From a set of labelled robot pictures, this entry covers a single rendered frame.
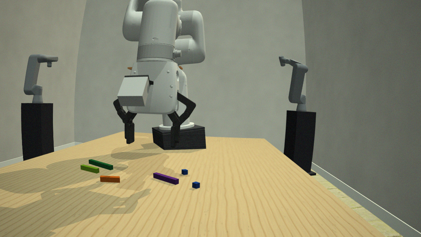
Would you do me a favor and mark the orange rod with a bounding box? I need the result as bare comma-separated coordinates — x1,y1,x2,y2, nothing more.
100,175,120,183

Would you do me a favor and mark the purple rod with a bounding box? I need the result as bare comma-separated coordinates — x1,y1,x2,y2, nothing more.
153,172,179,185

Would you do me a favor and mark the lime green rod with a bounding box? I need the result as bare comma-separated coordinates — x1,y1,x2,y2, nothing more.
81,165,99,173

